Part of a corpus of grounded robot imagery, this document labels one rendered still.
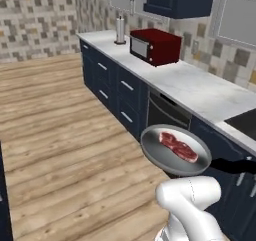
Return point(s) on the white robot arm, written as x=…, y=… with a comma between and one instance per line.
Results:
x=188, y=198

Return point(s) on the raw red steak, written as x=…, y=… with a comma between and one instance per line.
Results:
x=178, y=146

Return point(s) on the navy drawer front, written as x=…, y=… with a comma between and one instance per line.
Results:
x=108, y=100
x=133, y=125
x=108, y=70
x=133, y=78

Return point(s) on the black dishwasher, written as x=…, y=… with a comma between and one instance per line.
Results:
x=163, y=111

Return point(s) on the navy cupboard door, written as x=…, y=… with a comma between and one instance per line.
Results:
x=88, y=68
x=230, y=205

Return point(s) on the red microwave oven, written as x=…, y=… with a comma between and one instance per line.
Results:
x=160, y=45

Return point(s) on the paper towel roll on stand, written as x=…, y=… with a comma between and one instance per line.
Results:
x=120, y=28

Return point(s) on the black sink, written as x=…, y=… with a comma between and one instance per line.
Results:
x=245, y=122

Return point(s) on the grey wall socket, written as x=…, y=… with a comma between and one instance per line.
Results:
x=195, y=47

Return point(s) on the navy wall cupboard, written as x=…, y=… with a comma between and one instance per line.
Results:
x=180, y=0

